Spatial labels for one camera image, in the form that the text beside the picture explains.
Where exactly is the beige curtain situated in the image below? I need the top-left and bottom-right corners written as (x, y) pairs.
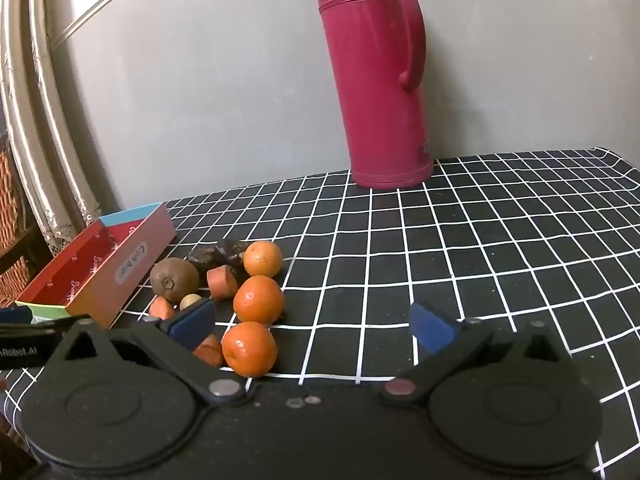
top-left (0, 0), bottom-right (103, 257)

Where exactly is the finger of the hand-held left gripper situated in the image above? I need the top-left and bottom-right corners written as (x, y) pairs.
top-left (0, 307), bottom-right (93, 337)

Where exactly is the red cardboard box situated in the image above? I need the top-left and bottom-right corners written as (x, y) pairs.
top-left (15, 202), bottom-right (177, 330)

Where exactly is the orange carrot piece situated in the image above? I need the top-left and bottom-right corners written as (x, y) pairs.
top-left (149, 296), bottom-right (177, 320)
top-left (207, 266), bottom-right (239, 301)
top-left (192, 333), bottom-right (224, 367)

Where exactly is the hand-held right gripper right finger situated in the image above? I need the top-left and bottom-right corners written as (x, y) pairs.
top-left (378, 302), bottom-right (577, 407)

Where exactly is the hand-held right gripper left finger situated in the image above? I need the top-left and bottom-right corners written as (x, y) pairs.
top-left (42, 299), bottom-right (249, 407)

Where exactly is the brown kiwi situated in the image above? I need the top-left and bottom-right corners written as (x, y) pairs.
top-left (150, 257), bottom-right (200, 304)

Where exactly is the brown wicker chair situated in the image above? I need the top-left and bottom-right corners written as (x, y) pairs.
top-left (0, 132), bottom-right (42, 309)

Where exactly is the black white checkered tablecloth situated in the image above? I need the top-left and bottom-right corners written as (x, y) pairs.
top-left (0, 146), bottom-right (640, 480)

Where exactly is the pink thermos flask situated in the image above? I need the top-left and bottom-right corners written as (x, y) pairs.
top-left (318, 0), bottom-right (435, 190)

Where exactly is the orange mandarin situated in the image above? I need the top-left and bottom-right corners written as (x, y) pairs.
top-left (233, 275), bottom-right (285, 324)
top-left (221, 321), bottom-right (278, 378)
top-left (243, 241), bottom-right (283, 279)

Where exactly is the dark wrinkled dried fruit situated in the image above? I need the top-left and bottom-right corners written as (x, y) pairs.
top-left (187, 247), bottom-right (221, 277)
top-left (216, 240), bottom-right (252, 279)

